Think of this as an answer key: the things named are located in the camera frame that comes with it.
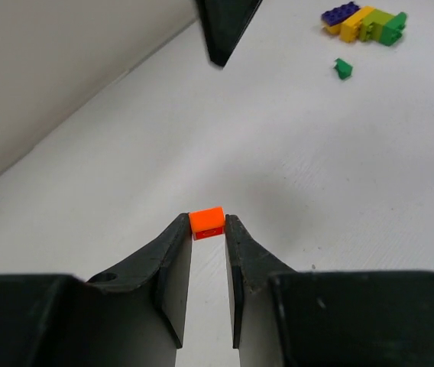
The lime green lego brick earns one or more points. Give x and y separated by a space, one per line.
372 25

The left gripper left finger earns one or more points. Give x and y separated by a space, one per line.
131 314

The dark green lego brick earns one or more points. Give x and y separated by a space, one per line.
392 31

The purple lego brick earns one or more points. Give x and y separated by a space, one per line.
339 14

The small orange lego brick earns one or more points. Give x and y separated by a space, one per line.
207 223

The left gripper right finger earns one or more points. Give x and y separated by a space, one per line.
283 317

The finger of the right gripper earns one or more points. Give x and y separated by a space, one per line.
223 24

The yellow lego brick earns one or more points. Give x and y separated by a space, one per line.
349 29

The small green lego piece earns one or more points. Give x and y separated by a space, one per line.
343 69

